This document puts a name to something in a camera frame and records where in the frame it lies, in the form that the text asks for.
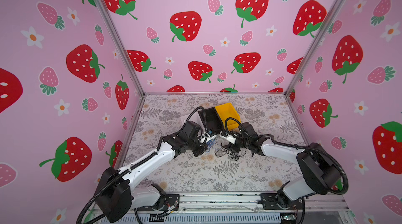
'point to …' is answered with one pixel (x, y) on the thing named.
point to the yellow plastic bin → (227, 110)
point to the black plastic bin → (213, 122)
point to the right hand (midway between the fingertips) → (225, 140)
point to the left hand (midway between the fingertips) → (206, 143)
